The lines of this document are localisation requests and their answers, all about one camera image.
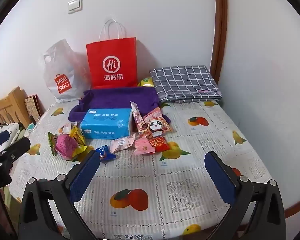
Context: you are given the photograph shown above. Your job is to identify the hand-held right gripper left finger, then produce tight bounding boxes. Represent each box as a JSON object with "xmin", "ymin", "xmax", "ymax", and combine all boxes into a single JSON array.
[{"xmin": 19, "ymin": 149, "xmax": 102, "ymax": 240}]

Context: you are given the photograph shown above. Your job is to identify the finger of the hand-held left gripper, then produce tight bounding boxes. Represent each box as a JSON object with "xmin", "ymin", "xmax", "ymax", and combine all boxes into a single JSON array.
[
  {"xmin": 0, "ymin": 131, "xmax": 11, "ymax": 147},
  {"xmin": 0, "ymin": 137, "xmax": 31, "ymax": 188}
]

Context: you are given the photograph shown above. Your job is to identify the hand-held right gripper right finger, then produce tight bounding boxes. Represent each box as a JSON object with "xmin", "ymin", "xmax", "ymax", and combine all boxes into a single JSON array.
[{"xmin": 204, "ymin": 151, "xmax": 287, "ymax": 240}]

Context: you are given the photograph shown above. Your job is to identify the magenta snack packet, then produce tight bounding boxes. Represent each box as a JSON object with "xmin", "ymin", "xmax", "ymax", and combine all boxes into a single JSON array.
[{"xmin": 54, "ymin": 134, "xmax": 79, "ymax": 161}]

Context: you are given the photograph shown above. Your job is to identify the pink peach snack packet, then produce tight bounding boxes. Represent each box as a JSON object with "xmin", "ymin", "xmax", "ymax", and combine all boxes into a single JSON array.
[{"xmin": 134, "ymin": 138, "xmax": 155, "ymax": 155}]

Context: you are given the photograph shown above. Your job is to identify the panda print snack packet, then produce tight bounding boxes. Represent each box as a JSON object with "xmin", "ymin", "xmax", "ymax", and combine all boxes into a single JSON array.
[{"xmin": 140, "ymin": 107, "xmax": 173, "ymax": 137}]

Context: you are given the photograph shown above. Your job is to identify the white dotted cloth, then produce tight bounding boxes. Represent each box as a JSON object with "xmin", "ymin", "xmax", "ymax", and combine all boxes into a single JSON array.
[{"xmin": 0, "ymin": 122, "xmax": 23, "ymax": 152}]

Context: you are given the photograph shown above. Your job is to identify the pale yellow snack packet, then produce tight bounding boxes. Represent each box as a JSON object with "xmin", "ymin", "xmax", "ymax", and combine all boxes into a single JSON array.
[{"xmin": 72, "ymin": 145, "xmax": 94, "ymax": 162}]

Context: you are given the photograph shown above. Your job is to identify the blue snack packet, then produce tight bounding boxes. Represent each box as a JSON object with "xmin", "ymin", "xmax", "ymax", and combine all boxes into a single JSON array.
[{"xmin": 94, "ymin": 145, "xmax": 118, "ymax": 163}]

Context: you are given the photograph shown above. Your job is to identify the fruit print tablecloth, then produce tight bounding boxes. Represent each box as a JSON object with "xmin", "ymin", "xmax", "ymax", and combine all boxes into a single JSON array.
[{"xmin": 9, "ymin": 100, "xmax": 274, "ymax": 240}]

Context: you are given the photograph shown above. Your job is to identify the green snack packet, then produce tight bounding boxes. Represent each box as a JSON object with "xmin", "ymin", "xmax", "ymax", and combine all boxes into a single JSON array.
[{"xmin": 47, "ymin": 132, "xmax": 59, "ymax": 155}]

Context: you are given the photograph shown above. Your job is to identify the brown patterned box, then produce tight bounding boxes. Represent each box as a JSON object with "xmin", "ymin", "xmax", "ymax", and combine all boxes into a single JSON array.
[{"xmin": 24, "ymin": 94, "xmax": 44, "ymax": 123}]

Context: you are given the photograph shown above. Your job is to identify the pale pink snack packet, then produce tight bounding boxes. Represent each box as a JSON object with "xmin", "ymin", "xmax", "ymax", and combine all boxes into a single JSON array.
[{"xmin": 110, "ymin": 133, "xmax": 136, "ymax": 153}]

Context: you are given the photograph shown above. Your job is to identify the small white pink packet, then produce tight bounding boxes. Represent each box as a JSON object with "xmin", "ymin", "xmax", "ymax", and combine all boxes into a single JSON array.
[{"xmin": 59, "ymin": 122, "xmax": 78, "ymax": 134}]

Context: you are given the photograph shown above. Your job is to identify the blue tissue pack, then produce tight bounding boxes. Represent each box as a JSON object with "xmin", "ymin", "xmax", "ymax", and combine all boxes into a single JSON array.
[{"xmin": 80, "ymin": 108, "xmax": 133, "ymax": 140}]

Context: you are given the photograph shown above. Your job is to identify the small red snack packet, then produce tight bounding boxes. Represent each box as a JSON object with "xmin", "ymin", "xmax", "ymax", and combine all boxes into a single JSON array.
[{"xmin": 149, "ymin": 136, "xmax": 170, "ymax": 153}]

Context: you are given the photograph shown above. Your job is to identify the long pink stick packet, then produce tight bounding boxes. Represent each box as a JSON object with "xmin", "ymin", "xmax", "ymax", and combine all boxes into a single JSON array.
[{"xmin": 130, "ymin": 101, "xmax": 147, "ymax": 138}]

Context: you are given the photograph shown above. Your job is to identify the purple towel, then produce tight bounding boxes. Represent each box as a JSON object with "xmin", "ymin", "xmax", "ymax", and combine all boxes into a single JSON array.
[{"xmin": 68, "ymin": 87, "xmax": 172, "ymax": 123}]

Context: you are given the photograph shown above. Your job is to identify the white plastic bag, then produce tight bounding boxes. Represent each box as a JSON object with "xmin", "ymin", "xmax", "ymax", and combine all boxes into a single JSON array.
[{"xmin": 38, "ymin": 39, "xmax": 92, "ymax": 103}]

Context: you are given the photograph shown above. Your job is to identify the grey checked folded cloth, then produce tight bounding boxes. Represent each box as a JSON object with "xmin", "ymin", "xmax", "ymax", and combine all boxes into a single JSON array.
[{"xmin": 149, "ymin": 65, "xmax": 223, "ymax": 104}]

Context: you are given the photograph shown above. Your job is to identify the yellow green packet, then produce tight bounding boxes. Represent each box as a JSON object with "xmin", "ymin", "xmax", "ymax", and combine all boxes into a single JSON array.
[{"xmin": 137, "ymin": 77, "xmax": 154, "ymax": 88}]

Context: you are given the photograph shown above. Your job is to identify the red paper bag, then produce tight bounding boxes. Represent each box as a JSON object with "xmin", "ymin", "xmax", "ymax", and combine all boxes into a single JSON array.
[{"xmin": 86, "ymin": 19, "xmax": 138, "ymax": 89}]

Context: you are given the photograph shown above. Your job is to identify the brown wooden door frame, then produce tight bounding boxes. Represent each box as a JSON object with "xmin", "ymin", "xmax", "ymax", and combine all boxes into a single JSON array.
[{"xmin": 210, "ymin": 0, "xmax": 228, "ymax": 85}]

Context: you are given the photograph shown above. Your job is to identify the white light switch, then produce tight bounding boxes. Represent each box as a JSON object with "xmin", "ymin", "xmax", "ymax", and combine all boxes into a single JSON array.
[{"xmin": 67, "ymin": 0, "xmax": 83, "ymax": 14}]

